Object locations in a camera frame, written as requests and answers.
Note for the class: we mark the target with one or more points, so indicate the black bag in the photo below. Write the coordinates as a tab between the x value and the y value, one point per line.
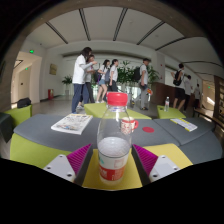
24	102

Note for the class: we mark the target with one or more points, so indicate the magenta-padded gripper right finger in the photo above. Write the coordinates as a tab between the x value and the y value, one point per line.
163	166

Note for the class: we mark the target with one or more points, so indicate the lime green seat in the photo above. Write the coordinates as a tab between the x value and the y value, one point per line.
18	116

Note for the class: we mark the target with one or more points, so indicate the red-capped clear water bottle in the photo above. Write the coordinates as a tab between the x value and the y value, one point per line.
113	153

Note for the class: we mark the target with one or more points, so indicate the wooden shelf unit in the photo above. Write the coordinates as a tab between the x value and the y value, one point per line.
219	96

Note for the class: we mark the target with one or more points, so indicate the large lime green table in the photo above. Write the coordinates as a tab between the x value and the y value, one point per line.
93	110

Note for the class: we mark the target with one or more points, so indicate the person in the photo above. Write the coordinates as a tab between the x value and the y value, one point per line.
102	71
144	75
88	79
114	73
188	87
180	90
79	71
197	91

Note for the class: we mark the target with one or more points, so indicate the yellowish wall plaque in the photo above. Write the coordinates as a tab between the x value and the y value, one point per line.
53	69

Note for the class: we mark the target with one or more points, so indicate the small lime green table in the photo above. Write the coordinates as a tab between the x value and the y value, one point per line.
170	114

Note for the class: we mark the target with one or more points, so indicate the wooden bench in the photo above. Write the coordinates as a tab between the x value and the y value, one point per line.
208	118

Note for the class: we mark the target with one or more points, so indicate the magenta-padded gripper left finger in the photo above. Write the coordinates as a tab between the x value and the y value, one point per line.
59	166

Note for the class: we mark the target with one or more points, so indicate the white printed magazine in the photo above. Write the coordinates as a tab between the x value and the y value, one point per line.
71	124

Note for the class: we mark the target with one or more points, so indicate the small clear water bottle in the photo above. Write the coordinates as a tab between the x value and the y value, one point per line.
166	105

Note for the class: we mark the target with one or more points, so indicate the red and white mug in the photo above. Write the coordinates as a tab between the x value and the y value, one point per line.
133	125

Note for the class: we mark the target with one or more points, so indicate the dark grey seat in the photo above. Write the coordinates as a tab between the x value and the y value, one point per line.
6	126

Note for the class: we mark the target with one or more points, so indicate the potted green plants group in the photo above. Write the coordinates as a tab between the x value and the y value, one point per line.
126	75

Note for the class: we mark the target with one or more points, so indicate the yellow and white booklet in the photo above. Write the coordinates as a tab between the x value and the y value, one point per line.
184	124

